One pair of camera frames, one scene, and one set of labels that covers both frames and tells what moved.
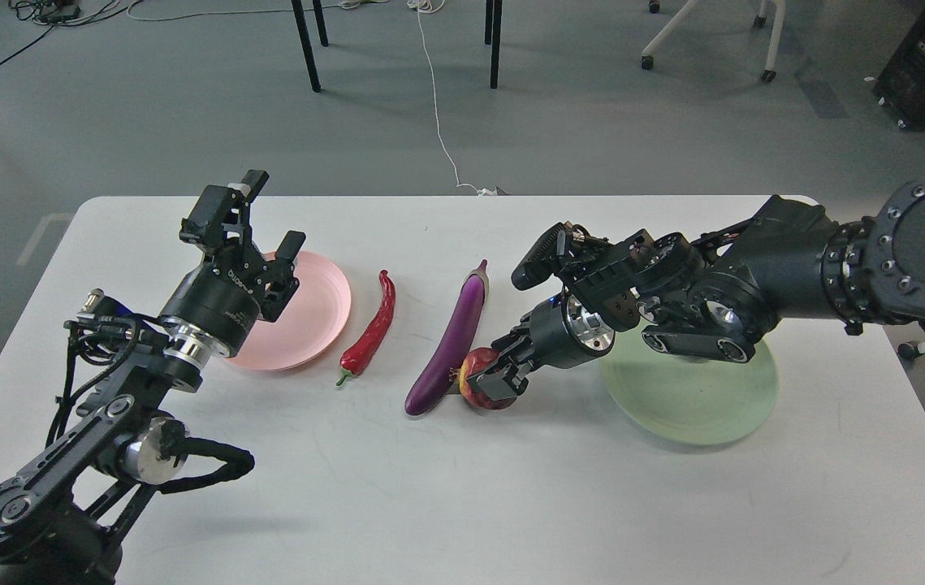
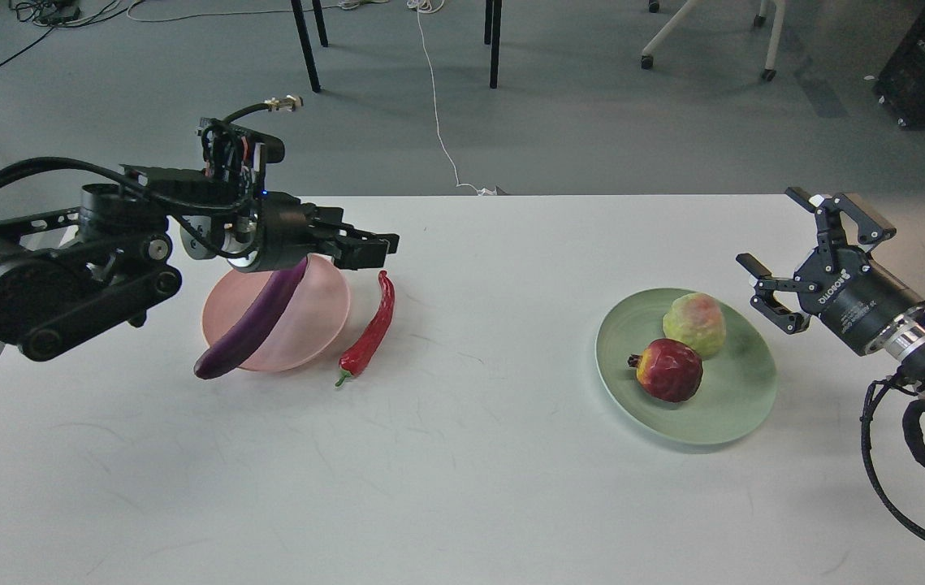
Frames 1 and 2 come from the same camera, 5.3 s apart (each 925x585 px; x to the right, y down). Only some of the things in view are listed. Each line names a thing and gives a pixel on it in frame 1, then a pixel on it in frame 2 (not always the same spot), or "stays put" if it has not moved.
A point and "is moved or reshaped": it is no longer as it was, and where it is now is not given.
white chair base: (768, 75) stays put
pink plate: (313, 320) stays put
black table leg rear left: (319, 17) stays put
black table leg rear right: (489, 22) stays put
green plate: (684, 401) stays put
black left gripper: (211, 306) to (287, 226)
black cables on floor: (59, 13) stays put
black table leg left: (306, 44) stays put
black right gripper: (562, 331) to (858, 297)
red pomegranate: (475, 360) to (668, 370)
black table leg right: (495, 43) stays put
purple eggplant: (434, 377) is moved or reshaped
